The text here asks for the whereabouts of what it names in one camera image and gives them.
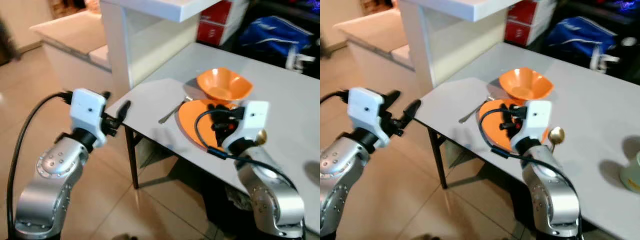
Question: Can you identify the orange plate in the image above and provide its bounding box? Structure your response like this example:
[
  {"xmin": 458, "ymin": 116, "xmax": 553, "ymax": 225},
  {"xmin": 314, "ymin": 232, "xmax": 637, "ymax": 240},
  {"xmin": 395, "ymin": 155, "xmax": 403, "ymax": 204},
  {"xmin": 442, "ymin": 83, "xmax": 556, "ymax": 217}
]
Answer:
[
  {"xmin": 478, "ymin": 98, "xmax": 549, "ymax": 153},
  {"xmin": 178, "ymin": 99, "xmax": 249, "ymax": 152}
]

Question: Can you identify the orange plastic bowl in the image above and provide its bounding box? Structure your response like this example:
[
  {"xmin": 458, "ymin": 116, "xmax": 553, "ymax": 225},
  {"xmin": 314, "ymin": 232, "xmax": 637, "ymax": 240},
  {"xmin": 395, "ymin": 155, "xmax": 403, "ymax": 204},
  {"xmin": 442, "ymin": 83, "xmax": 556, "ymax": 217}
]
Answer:
[
  {"xmin": 196, "ymin": 67, "xmax": 254, "ymax": 104},
  {"xmin": 498, "ymin": 67, "xmax": 555, "ymax": 103}
]

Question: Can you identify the silver metal fork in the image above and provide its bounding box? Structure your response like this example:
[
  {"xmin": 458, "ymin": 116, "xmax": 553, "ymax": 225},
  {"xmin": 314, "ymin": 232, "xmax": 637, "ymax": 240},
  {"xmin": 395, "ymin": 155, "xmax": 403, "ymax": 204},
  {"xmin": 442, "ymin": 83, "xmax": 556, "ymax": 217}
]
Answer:
[
  {"xmin": 458, "ymin": 96, "xmax": 494, "ymax": 125},
  {"xmin": 158, "ymin": 96, "xmax": 194, "ymax": 125}
]

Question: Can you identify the black table leg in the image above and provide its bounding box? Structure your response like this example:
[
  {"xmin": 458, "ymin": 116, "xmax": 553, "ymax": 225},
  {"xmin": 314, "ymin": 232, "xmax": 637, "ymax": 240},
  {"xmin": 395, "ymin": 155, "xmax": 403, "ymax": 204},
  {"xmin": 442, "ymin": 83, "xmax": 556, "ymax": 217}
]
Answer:
[
  {"xmin": 426, "ymin": 127, "xmax": 449, "ymax": 190},
  {"xmin": 123, "ymin": 125, "xmax": 142, "ymax": 190}
]

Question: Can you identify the white low counter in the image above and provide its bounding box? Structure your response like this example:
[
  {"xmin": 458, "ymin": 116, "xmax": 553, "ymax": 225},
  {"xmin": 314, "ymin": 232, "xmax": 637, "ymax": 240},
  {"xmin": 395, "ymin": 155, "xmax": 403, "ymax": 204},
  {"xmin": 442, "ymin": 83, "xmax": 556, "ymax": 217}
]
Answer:
[
  {"xmin": 29, "ymin": 10, "xmax": 114, "ymax": 94},
  {"xmin": 333, "ymin": 7, "xmax": 417, "ymax": 87}
]

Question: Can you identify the white shelf unit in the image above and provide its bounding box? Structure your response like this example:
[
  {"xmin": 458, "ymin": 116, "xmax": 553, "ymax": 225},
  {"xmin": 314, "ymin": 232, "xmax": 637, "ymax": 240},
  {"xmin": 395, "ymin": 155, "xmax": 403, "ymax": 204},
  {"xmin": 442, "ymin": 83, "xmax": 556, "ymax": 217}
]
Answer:
[
  {"xmin": 399, "ymin": 0, "xmax": 522, "ymax": 97},
  {"xmin": 98, "ymin": 0, "xmax": 222, "ymax": 104}
]

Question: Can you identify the blue bag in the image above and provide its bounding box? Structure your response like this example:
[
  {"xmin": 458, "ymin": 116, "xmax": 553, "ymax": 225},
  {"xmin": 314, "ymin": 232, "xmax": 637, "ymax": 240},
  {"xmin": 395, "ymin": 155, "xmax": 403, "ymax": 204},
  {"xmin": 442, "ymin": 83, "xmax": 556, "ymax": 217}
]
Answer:
[
  {"xmin": 238, "ymin": 15, "xmax": 316, "ymax": 59},
  {"xmin": 543, "ymin": 16, "xmax": 619, "ymax": 57}
]

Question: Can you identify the red and white box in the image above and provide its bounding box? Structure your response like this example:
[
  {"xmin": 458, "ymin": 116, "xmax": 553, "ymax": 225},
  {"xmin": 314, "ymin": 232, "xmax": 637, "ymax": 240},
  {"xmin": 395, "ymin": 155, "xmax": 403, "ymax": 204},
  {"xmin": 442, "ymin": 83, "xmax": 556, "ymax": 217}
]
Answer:
[
  {"xmin": 196, "ymin": 0, "xmax": 250, "ymax": 47},
  {"xmin": 504, "ymin": 0, "xmax": 557, "ymax": 47}
]

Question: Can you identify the pale green cup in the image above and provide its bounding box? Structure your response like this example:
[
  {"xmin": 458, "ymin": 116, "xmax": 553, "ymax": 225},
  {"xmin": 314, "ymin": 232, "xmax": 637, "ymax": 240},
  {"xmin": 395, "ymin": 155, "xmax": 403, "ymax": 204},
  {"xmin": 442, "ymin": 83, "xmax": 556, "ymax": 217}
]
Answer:
[{"xmin": 619, "ymin": 151, "xmax": 640, "ymax": 195}]

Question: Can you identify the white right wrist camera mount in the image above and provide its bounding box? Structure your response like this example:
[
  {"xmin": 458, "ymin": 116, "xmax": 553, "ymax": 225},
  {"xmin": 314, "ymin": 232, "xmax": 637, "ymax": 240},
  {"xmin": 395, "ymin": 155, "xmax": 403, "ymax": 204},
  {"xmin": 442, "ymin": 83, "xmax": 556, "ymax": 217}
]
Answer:
[
  {"xmin": 514, "ymin": 99, "xmax": 553, "ymax": 152},
  {"xmin": 222, "ymin": 100, "xmax": 271, "ymax": 155}
]

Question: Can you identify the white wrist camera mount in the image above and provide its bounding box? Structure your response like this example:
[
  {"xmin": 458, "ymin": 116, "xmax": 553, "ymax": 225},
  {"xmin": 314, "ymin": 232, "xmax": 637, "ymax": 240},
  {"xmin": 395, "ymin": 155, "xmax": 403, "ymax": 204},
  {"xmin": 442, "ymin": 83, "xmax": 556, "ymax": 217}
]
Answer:
[
  {"xmin": 514, "ymin": 99, "xmax": 553, "ymax": 152},
  {"xmin": 222, "ymin": 100, "xmax": 271, "ymax": 155},
  {"xmin": 69, "ymin": 88, "xmax": 108, "ymax": 149},
  {"xmin": 347, "ymin": 87, "xmax": 386, "ymax": 149}
]

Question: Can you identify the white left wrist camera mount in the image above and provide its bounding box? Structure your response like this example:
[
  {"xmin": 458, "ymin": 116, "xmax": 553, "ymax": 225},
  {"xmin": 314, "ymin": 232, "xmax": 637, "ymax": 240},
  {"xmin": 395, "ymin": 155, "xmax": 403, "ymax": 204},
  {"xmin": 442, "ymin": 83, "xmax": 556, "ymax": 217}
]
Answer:
[
  {"xmin": 69, "ymin": 88, "xmax": 108, "ymax": 149},
  {"xmin": 347, "ymin": 87, "xmax": 386, "ymax": 149}
]

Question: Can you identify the white bag strap buckle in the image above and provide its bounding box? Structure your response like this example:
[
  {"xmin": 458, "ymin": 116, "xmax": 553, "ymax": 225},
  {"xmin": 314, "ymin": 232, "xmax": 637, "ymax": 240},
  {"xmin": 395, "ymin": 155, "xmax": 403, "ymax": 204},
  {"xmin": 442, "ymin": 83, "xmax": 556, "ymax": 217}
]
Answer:
[
  {"xmin": 589, "ymin": 45, "xmax": 621, "ymax": 72},
  {"xmin": 285, "ymin": 47, "xmax": 317, "ymax": 72}
]

